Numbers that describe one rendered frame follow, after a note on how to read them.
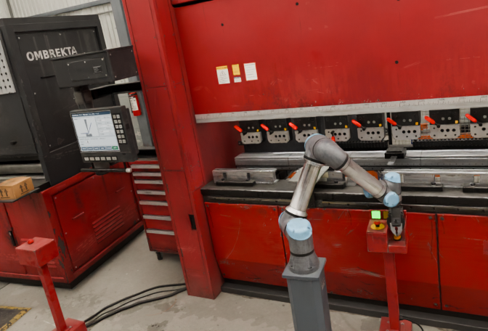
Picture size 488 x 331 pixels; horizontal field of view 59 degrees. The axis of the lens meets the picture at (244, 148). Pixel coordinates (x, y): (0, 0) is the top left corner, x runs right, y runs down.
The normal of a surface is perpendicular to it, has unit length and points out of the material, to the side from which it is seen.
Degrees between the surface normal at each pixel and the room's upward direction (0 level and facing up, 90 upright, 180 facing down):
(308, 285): 90
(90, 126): 90
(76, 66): 90
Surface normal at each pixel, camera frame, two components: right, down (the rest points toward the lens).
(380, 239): -0.38, 0.30
